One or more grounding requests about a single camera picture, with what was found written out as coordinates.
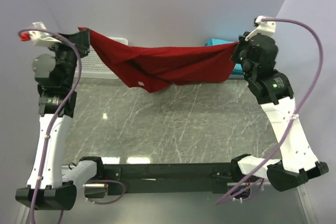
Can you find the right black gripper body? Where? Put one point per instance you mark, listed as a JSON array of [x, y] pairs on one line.
[[238, 52]]

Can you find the red t shirt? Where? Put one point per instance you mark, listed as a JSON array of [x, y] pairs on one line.
[[154, 69]]

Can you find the dark teal folded shirt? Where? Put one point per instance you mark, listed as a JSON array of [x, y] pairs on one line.
[[237, 69]]

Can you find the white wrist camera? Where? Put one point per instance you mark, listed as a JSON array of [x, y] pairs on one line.
[[266, 28], [39, 36]]

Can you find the light turquoise folded shirt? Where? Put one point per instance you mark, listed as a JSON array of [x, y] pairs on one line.
[[215, 42]]

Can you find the white plastic basket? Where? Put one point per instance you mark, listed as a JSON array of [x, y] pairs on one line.
[[92, 63]]

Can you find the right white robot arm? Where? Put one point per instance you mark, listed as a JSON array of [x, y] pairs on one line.
[[272, 89]]

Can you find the black base beam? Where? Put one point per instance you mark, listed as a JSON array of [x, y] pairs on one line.
[[166, 178]]

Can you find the left aluminium rail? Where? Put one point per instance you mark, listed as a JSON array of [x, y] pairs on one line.
[[23, 213]]

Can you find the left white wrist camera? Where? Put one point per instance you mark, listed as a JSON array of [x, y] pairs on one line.
[[39, 36]]

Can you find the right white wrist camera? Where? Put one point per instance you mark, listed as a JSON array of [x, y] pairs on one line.
[[266, 28]]

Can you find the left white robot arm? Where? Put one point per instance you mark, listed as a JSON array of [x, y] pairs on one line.
[[55, 116]]

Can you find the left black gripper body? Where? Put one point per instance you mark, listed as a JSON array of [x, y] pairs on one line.
[[79, 42]]

